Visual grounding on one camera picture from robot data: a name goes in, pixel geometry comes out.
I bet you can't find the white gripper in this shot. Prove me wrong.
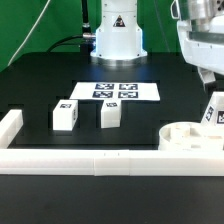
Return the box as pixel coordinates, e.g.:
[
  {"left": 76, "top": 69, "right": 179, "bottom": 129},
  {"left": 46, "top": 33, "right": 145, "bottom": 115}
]
[{"left": 171, "top": 0, "right": 224, "bottom": 91}]

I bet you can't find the white round stool seat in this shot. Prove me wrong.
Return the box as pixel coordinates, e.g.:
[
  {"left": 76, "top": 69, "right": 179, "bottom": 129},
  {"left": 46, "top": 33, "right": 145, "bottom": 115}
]
[{"left": 158, "top": 122, "right": 224, "bottom": 152}]

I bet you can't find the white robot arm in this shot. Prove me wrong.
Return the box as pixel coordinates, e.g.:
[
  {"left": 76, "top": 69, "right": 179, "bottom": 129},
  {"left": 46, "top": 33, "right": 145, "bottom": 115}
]
[{"left": 91, "top": 0, "right": 224, "bottom": 84}]

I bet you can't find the white sheet with markers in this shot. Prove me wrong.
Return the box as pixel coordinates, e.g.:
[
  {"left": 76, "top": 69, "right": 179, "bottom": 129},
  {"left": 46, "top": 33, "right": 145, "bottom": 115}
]
[{"left": 70, "top": 82, "right": 160, "bottom": 101}]

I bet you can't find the white U-shaped fence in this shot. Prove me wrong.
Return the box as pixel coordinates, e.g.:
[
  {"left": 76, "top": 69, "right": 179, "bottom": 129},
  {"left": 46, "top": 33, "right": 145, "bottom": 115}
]
[{"left": 0, "top": 109, "right": 224, "bottom": 176}]

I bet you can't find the black cable with connector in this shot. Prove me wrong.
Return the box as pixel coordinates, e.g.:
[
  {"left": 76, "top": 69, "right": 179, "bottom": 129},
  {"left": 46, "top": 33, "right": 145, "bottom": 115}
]
[{"left": 46, "top": 0, "right": 98, "bottom": 53}]

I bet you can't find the white cable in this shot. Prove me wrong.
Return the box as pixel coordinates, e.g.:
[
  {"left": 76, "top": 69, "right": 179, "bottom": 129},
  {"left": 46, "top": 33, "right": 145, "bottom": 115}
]
[{"left": 7, "top": 0, "right": 53, "bottom": 67}]

